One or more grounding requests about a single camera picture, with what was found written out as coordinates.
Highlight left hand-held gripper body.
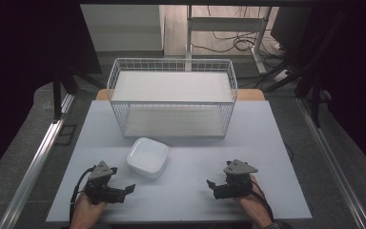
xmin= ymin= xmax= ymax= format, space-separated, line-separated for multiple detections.
xmin=84 ymin=160 xmax=128 ymax=205

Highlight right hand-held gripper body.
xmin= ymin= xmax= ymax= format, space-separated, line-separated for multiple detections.
xmin=213 ymin=158 xmax=259 ymax=200

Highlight white square bowl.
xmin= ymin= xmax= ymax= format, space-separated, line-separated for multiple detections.
xmin=126 ymin=136 xmax=170 ymax=179

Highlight white wire rack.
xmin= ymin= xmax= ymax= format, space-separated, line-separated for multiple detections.
xmin=106 ymin=57 xmax=239 ymax=139

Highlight person's left hand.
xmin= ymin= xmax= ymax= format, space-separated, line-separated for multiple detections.
xmin=74 ymin=191 xmax=109 ymax=221

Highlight person's right hand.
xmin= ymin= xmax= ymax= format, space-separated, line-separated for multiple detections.
xmin=234 ymin=175 xmax=274 ymax=222

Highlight white foam board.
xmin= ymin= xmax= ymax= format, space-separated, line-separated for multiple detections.
xmin=45 ymin=99 xmax=314 ymax=224

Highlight black metal stand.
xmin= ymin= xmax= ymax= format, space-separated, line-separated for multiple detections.
xmin=51 ymin=74 xmax=79 ymax=124
xmin=308 ymin=71 xmax=322 ymax=129

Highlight white power strip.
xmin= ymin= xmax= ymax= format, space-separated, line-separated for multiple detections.
xmin=272 ymin=68 xmax=291 ymax=83

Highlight white cabinet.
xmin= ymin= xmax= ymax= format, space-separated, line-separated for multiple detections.
xmin=79 ymin=4 xmax=167 ymax=53

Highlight dark curtain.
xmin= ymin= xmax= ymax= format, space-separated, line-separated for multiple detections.
xmin=294 ymin=0 xmax=366 ymax=183
xmin=0 ymin=0 xmax=103 ymax=186

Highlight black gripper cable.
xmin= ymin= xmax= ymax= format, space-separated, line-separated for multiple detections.
xmin=250 ymin=179 xmax=275 ymax=223
xmin=69 ymin=165 xmax=97 ymax=224

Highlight aluminium rail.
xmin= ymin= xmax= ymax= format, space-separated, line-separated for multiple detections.
xmin=0 ymin=93 xmax=76 ymax=229
xmin=295 ymin=96 xmax=366 ymax=229

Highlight black floor cables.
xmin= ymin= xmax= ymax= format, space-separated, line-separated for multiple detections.
xmin=191 ymin=5 xmax=289 ymax=60

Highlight white desk frame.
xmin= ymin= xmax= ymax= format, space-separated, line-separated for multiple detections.
xmin=185 ymin=4 xmax=274 ymax=75

